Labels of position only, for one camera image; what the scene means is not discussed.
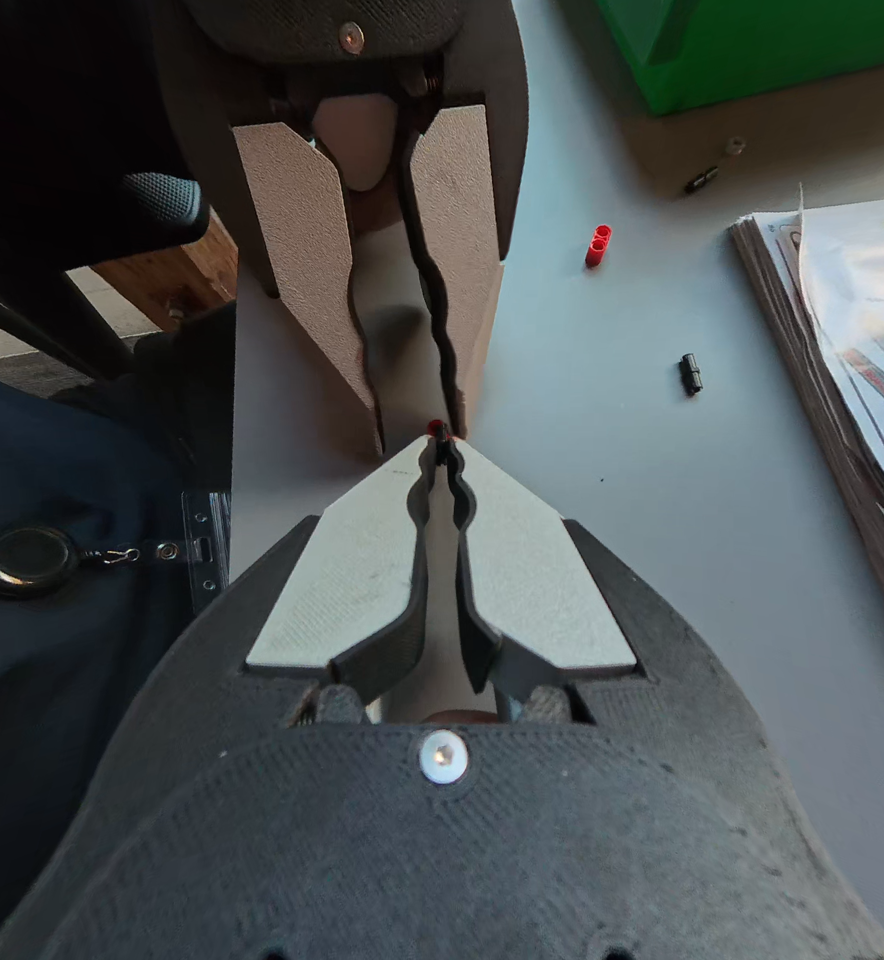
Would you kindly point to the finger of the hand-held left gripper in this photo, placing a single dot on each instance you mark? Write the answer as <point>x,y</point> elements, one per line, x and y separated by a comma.
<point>460,225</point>
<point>299,225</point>

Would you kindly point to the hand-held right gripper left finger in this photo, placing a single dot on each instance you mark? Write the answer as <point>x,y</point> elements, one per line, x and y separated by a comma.
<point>344,592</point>

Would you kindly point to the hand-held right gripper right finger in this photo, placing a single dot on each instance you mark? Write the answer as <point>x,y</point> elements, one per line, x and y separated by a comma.
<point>547,592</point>

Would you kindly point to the small red lego pin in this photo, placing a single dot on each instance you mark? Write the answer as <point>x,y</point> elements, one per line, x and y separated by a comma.
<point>598,246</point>

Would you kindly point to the green plastic bin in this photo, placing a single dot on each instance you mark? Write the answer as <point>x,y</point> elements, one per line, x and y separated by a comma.
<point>749,52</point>

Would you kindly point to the person's left forearm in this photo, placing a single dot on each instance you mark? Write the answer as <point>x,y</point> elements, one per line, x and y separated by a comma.
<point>74,75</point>

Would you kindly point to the long black lego pin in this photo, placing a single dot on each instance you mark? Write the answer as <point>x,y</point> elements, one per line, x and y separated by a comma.
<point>701,179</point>

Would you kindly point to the lego instruction booklet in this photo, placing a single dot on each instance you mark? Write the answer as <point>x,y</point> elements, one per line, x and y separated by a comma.
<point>862,337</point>

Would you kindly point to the person's left hand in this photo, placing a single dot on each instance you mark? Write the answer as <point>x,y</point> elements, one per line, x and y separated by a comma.
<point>363,142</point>

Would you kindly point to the black office chair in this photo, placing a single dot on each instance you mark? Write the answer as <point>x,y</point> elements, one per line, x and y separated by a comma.
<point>156,202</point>

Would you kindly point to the clear badge holder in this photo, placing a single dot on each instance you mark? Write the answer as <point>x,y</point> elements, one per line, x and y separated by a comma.
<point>205,547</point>

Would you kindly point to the person's dark navy clothing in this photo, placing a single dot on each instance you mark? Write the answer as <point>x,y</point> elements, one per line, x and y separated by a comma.
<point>51,712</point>

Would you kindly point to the black badge reel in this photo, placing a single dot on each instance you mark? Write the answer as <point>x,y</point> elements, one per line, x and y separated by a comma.
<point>29,559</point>

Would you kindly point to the wooden post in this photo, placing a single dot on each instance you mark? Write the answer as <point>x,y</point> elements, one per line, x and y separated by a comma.
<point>164,277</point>

